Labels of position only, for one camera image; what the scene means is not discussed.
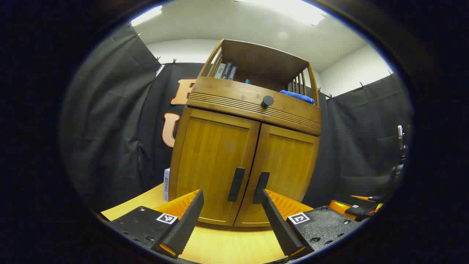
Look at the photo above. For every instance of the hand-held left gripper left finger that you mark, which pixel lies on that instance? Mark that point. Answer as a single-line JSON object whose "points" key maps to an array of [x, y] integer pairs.
{"points": [[187, 227]]}

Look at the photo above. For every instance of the grey-white book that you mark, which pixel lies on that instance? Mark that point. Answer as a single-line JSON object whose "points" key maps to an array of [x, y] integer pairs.
{"points": [[220, 71]]}

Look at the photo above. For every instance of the pale blue paperback book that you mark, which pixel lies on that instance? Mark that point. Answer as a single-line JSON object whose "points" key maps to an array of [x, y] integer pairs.
{"points": [[166, 185]]}

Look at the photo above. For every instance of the black round drawer knob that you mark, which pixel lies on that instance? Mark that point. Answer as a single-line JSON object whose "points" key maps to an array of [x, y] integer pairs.
{"points": [[267, 101]]}

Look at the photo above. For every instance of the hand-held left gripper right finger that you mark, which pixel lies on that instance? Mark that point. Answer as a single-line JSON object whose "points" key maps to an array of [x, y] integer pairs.
{"points": [[280, 227]]}

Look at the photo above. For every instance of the blue folded towel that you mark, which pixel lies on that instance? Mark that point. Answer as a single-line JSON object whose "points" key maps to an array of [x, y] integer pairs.
{"points": [[296, 96]]}

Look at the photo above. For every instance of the black backdrop cloth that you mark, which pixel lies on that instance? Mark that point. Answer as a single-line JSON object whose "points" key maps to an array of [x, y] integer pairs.
{"points": [[110, 128]]}

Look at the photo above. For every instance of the wooden double-door shoe cabinet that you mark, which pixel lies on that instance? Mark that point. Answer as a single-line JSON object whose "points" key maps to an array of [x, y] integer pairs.
{"points": [[263, 62]]}

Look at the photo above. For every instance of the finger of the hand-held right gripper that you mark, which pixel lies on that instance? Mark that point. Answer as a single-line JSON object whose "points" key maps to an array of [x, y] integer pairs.
{"points": [[361, 211], [376, 198]]}

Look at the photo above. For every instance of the ribbed wooden cabinet drawer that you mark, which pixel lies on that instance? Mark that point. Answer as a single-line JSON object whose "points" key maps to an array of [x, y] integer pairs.
{"points": [[234, 99]]}

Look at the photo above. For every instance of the ceiling light panel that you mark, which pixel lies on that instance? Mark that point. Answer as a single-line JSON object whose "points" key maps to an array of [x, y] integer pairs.
{"points": [[146, 15], [289, 9]]}

